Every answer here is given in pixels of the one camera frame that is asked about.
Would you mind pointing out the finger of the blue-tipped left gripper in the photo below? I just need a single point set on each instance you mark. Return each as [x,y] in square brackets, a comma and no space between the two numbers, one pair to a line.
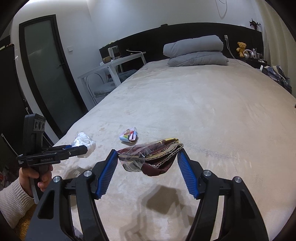
[57,148]

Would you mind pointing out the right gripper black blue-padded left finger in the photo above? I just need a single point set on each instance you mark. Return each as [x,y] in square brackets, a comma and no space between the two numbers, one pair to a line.
[52,219]

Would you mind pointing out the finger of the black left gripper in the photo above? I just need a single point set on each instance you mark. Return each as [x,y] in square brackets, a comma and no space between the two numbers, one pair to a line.
[70,151]

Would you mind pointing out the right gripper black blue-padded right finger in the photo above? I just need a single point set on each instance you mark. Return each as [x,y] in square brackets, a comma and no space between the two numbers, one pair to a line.
[241,219]

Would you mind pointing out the clear plastic wrapper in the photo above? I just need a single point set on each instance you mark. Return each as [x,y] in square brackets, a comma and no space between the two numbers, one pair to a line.
[83,139]

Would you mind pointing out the brown patterned snack bag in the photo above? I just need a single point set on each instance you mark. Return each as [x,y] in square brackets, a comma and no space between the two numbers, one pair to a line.
[152,159]

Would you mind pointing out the cream knit sleeve forearm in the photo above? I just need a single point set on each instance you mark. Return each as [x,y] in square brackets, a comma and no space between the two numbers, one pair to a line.
[15,202]

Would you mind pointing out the black flat panel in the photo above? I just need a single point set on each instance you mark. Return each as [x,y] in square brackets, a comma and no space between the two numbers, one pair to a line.
[13,110]

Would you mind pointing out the small colourful tissue pack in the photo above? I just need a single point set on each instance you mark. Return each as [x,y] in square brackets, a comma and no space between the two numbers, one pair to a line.
[129,135]

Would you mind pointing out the white metal chair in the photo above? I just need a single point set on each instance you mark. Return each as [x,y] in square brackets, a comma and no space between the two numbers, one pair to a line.
[105,88]

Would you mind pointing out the frosted glass black-framed door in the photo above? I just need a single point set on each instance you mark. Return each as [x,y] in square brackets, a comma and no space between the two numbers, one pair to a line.
[48,74]

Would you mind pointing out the white side table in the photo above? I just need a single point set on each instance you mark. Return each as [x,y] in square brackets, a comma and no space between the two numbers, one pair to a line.
[110,66]

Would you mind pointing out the cream plush bed blanket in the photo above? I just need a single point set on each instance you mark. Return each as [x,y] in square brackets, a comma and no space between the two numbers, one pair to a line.
[233,120]

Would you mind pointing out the small white appliance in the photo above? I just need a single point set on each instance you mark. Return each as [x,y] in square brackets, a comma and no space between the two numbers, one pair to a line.
[114,52]

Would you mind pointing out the black headboard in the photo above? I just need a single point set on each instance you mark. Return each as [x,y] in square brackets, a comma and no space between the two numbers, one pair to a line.
[152,41]

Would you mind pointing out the plaid cloth bundle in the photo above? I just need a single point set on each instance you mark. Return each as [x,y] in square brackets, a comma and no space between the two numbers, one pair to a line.
[276,74]

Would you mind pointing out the lower grey folded pillow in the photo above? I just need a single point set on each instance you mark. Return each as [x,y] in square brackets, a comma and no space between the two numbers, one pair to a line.
[199,58]

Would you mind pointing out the grey folded pillow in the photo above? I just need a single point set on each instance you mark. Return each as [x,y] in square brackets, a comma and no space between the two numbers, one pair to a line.
[186,46]
[199,58]

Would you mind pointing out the white headphones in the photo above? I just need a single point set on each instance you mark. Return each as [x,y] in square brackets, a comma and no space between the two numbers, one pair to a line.
[248,54]

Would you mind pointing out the upper grey folded pillow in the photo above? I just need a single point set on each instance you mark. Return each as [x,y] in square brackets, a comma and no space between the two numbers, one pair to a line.
[186,46]

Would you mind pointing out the brown teddy bear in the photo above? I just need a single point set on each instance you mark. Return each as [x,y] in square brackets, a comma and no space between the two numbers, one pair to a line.
[241,48]

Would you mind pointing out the cream curtain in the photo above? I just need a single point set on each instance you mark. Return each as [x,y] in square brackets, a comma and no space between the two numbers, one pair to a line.
[280,42]

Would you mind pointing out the dark plant decoration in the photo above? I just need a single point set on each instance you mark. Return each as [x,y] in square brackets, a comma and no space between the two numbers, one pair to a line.
[255,25]

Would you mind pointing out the white light switch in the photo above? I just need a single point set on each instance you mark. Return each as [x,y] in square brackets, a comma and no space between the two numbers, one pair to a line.
[70,49]

